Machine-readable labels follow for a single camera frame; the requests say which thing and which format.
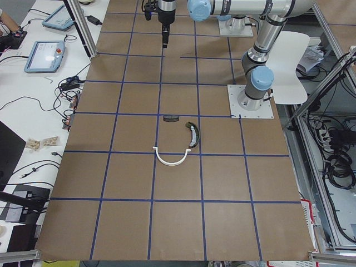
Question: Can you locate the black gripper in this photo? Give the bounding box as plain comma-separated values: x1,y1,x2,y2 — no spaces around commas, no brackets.
142,0,176,48

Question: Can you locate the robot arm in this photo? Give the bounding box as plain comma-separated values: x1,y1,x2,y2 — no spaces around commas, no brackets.
187,0,314,111
216,14,246,31

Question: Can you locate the black power adapter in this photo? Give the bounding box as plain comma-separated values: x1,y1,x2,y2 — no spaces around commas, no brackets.
87,15,102,26

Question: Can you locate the black brake pad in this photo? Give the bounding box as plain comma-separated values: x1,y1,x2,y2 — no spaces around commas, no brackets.
163,115,179,122

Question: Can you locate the far teach pendant tablet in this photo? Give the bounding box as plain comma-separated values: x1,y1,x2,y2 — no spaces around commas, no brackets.
42,4,73,31

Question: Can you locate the teach pendant tablet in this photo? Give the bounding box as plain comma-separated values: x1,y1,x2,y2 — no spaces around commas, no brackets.
42,4,73,31
24,41,66,73

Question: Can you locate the olive curved brake shoe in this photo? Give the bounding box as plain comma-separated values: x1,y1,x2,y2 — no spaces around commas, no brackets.
185,121,200,149

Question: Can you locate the white curved plastic piece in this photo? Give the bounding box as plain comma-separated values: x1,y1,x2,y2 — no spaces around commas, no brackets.
152,146,191,167

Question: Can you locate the near teach pendant tablet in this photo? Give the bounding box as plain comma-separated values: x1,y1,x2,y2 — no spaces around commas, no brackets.
24,41,66,73

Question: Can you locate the white plastic chair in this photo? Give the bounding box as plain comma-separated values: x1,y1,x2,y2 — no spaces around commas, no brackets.
266,31,309,105

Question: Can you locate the brown grid table mat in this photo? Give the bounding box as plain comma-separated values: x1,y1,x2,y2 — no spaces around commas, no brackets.
37,1,313,261

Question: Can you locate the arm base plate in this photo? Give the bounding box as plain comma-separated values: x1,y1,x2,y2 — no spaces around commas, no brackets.
228,85,274,119
217,15,253,38

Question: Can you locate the aluminium frame post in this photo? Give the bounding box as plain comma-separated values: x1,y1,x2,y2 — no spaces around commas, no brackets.
63,0,97,58

